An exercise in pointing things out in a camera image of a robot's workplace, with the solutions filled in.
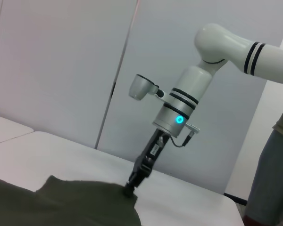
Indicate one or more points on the dark green printed T-shirt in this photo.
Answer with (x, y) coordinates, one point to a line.
(61, 204)

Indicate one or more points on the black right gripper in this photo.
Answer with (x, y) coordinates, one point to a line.
(153, 153)

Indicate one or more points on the person in grey shorts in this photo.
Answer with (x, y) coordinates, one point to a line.
(268, 176)

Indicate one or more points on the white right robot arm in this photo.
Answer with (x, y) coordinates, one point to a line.
(268, 61)

